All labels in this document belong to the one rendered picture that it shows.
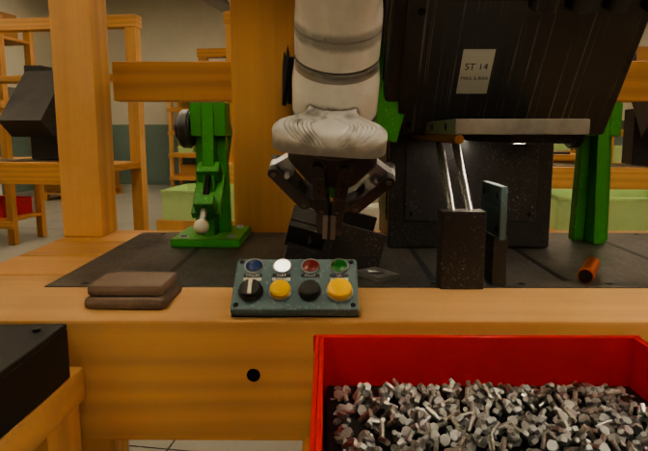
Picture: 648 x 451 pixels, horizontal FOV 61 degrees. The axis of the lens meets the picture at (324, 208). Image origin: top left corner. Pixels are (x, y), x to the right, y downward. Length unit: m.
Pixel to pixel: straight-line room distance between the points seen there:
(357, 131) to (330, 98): 0.04
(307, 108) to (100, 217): 0.92
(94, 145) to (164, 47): 10.82
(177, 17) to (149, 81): 10.71
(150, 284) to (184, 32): 11.33
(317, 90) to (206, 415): 0.42
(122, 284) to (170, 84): 0.72
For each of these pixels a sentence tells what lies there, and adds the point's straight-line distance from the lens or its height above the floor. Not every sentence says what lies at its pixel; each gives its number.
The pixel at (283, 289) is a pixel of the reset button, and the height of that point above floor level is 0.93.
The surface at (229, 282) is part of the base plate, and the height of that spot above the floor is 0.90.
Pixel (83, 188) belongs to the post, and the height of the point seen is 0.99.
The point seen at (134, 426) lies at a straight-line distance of 0.74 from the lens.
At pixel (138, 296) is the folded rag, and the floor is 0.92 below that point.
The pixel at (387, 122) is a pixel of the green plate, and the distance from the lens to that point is 0.86.
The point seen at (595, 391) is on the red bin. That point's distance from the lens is 0.58.
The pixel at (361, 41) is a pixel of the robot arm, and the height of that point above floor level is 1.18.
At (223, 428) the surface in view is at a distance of 0.71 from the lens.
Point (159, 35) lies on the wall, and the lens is 12.18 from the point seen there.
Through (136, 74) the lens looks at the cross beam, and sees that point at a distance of 1.38.
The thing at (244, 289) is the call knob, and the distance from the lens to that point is 0.66.
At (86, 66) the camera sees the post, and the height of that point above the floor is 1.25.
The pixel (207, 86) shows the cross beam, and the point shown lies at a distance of 1.34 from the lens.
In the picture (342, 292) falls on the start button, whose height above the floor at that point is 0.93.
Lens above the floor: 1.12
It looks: 8 degrees down
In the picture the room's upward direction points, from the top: straight up
